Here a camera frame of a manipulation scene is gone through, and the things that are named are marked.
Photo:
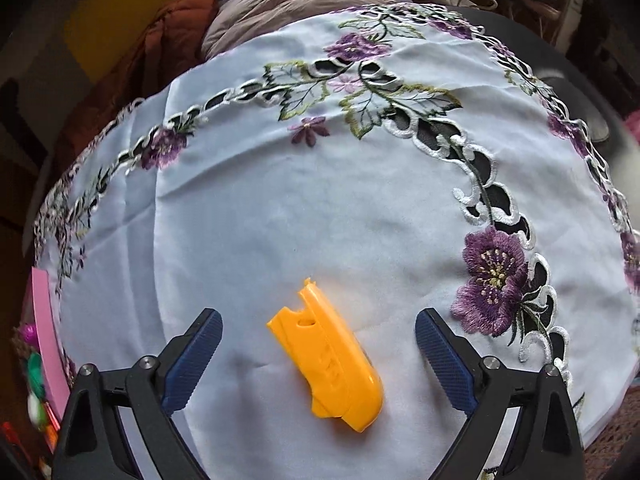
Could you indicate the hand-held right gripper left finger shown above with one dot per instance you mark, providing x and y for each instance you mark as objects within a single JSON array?
[{"x": 195, "y": 360}]

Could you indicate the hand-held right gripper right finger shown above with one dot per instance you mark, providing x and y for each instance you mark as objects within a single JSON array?
[{"x": 445, "y": 365}]

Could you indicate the yellow plastic casing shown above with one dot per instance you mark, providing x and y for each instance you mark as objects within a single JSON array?
[{"x": 330, "y": 360}]

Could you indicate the green plastic cutter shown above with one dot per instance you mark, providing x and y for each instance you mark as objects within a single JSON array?
[{"x": 35, "y": 370}]

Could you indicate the magenta plastic piece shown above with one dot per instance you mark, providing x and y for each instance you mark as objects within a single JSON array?
[{"x": 27, "y": 334}]

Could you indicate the white embroidered floral tablecloth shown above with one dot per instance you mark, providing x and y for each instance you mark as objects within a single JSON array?
[{"x": 300, "y": 210}]

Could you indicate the brown woven mat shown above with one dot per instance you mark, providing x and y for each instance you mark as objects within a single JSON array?
[{"x": 615, "y": 440}]

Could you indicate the rust brown quilted jacket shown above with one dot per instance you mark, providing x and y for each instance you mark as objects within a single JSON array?
[{"x": 165, "y": 40}]

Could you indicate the grey yellow blue headboard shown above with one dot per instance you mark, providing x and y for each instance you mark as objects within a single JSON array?
[{"x": 115, "y": 15}]

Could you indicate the pale pink duvet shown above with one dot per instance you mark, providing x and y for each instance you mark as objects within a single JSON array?
[{"x": 280, "y": 5}]

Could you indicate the wooden window shelf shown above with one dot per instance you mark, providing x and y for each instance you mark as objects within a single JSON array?
[{"x": 550, "y": 0}]

